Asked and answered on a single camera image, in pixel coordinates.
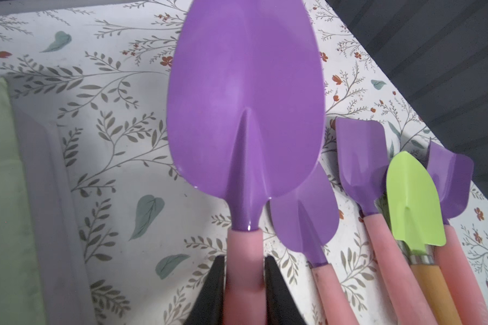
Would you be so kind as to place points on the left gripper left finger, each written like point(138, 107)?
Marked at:
point(208, 307)

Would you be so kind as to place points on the purple pointed shovel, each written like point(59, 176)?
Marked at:
point(245, 117)
point(305, 220)

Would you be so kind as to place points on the purple square shovel pink handle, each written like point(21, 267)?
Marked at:
point(452, 174)

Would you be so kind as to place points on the light green mat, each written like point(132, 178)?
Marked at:
point(21, 300)

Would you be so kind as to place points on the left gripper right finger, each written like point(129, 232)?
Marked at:
point(281, 307)

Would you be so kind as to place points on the small green wooden-handled shovel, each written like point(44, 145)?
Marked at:
point(416, 219)

